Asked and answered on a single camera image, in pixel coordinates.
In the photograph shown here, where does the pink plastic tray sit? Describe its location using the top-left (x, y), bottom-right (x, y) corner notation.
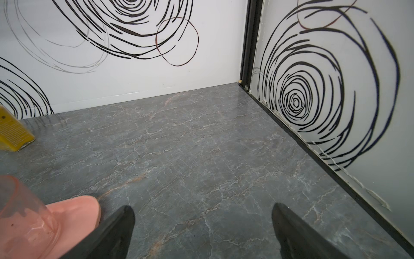
top-left (46, 195), bottom-right (101, 259)

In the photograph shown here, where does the yellow spice jar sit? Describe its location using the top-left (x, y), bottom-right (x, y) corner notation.
top-left (0, 105), bottom-right (36, 152)

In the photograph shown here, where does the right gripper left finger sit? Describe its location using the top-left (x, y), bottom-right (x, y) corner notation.
top-left (62, 206), bottom-right (135, 259)

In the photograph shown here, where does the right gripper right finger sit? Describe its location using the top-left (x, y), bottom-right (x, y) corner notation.
top-left (272, 203), bottom-right (348, 259)

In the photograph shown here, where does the pink plastic cup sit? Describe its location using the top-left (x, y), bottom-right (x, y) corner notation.
top-left (1, 175), bottom-right (60, 259)

